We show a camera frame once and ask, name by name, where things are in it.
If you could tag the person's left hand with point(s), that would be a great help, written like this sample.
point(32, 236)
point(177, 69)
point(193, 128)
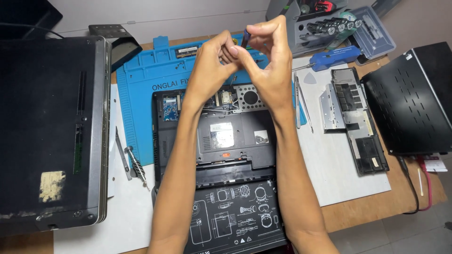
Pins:
point(208, 70)

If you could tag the person's right hand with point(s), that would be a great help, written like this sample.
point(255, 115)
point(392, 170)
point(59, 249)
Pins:
point(273, 74)

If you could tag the green memory module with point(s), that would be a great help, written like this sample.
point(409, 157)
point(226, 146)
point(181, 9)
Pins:
point(186, 51)

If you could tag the white plastic pick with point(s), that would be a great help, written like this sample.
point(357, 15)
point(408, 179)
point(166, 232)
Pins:
point(310, 79)

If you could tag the silver metal tweezers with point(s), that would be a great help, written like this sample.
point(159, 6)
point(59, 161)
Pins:
point(297, 105)

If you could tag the grey tool tray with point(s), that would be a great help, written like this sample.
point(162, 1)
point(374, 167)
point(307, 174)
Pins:
point(300, 38)

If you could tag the thin metal probe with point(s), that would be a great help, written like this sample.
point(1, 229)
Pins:
point(305, 105)

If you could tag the blue electric screwdriver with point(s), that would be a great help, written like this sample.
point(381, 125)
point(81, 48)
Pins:
point(335, 58)

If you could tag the silver metal drive caddy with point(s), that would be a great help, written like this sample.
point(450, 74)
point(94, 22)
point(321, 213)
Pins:
point(330, 113)

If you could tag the blue silicone repair mat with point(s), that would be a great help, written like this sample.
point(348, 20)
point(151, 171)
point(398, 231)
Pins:
point(141, 88)

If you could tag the red tool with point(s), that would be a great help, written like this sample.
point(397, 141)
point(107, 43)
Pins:
point(324, 6)

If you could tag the opened black laptop base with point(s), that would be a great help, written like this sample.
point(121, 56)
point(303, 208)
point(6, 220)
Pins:
point(233, 155)

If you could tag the clear plastic box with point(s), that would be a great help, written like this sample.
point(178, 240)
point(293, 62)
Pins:
point(376, 35)

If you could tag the white table mat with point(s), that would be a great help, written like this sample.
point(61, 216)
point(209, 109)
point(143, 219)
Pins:
point(335, 169)

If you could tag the black laptop bottom cover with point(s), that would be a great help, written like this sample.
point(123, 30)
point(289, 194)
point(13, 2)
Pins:
point(367, 148)

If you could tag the silver precision screwdriver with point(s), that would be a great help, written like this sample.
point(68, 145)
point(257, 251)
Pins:
point(137, 167)

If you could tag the black vented laptop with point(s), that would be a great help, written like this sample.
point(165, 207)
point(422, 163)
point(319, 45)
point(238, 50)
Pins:
point(406, 105)

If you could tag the black printed work mat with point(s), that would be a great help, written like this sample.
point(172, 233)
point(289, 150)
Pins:
point(226, 218)

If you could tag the large black closed laptop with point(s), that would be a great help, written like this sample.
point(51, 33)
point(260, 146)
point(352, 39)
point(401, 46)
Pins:
point(39, 123)

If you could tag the cotton swab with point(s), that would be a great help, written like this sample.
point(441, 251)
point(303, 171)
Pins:
point(420, 181)

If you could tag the white paper slip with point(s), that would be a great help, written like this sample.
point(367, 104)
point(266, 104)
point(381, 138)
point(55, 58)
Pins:
point(435, 164)

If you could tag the black monitor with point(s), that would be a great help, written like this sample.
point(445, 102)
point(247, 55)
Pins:
point(24, 14)

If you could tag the black metal bracket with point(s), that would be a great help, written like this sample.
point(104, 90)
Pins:
point(118, 44)

